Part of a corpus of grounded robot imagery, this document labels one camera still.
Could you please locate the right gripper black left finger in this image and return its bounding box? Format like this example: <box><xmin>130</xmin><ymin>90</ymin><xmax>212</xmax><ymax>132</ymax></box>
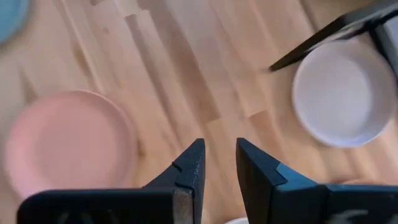
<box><xmin>142</xmin><ymin>138</ymin><xmax>206</xmax><ymax>224</ymax></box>

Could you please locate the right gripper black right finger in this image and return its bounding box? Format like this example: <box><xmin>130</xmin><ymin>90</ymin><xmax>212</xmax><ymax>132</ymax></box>
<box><xmin>235</xmin><ymin>137</ymin><xmax>330</xmax><ymax>224</ymax></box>

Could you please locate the pink plate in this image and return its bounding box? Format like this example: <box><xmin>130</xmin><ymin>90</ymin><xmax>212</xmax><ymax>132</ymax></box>
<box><xmin>4</xmin><ymin>89</ymin><xmax>139</xmax><ymax>200</ymax></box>

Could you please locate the beige plate aloft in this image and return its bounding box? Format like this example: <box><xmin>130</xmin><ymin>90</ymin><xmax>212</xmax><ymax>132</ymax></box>
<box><xmin>0</xmin><ymin>0</ymin><xmax>31</xmax><ymax>44</ymax></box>

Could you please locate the wooden shelf with black frame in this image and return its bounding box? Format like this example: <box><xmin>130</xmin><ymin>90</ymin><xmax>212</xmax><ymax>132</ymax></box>
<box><xmin>268</xmin><ymin>0</ymin><xmax>398</xmax><ymax>77</ymax></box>

